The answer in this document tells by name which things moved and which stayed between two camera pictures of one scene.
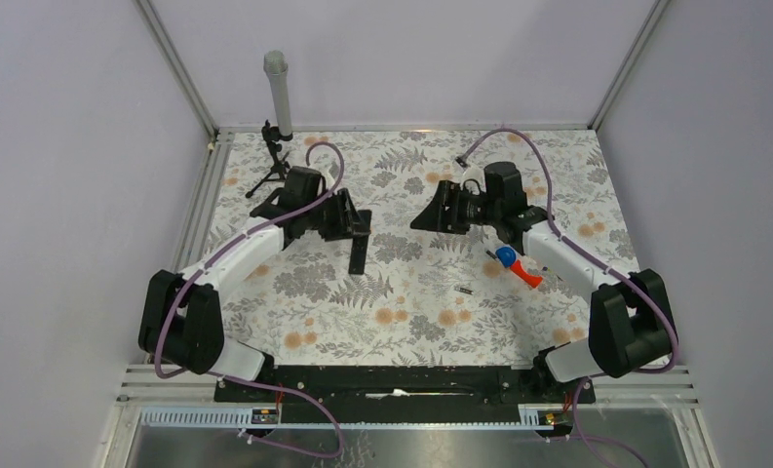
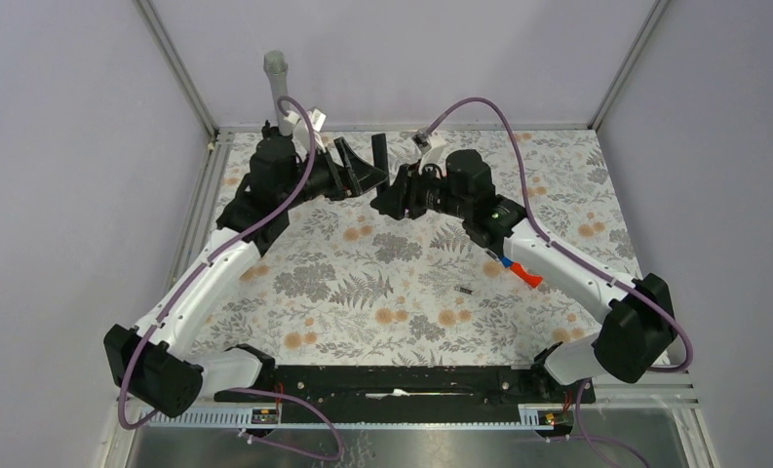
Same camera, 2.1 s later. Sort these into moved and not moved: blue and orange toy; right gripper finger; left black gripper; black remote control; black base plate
Moved: left black gripper; black remote control; right gripper finger
Not moved: blue and orange toy; black base plate
